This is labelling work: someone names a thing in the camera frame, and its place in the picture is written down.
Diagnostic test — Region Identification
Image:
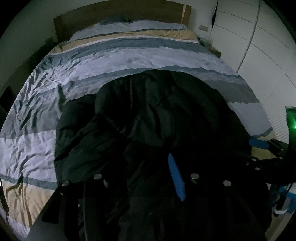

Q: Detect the wooden nightstand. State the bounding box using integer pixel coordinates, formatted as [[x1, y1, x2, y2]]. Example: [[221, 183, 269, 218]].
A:
[[199, 38, 222, 58]]

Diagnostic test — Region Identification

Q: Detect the white wardrobe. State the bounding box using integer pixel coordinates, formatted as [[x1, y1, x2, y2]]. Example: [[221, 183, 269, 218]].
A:
[[210, 1, 295, 143]]

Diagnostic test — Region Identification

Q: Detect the wooden headboard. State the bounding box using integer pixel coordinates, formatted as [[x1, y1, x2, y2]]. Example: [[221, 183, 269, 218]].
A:
[[53, 0, 192, 43]]

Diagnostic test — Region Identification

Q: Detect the wall switch plate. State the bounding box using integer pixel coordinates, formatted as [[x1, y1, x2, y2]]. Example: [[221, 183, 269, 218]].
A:
[[199, 25, 208, 32]]

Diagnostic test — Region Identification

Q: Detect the large black puffer coat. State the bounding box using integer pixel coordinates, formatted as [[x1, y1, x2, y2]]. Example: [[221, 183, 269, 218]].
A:
[[54, 69, 258, 241]]

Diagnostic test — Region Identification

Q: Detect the striped blue beige duvet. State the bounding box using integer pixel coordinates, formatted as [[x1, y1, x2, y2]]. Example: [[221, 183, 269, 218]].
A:
[[1, 29, 274, 240]]

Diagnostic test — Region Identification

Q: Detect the light blue pillow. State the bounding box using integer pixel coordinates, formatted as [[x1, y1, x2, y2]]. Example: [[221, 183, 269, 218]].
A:
[[68, 20, 187, 42]]

